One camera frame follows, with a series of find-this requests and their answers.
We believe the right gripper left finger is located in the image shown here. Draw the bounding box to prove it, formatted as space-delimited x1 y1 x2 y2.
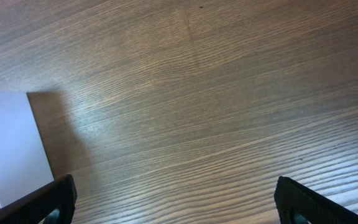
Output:
0 174 77 224

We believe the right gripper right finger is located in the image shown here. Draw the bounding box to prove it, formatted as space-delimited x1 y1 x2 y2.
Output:
274 176 358 224

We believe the white cardboard box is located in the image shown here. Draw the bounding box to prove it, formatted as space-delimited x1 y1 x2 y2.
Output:
0 91 54 208

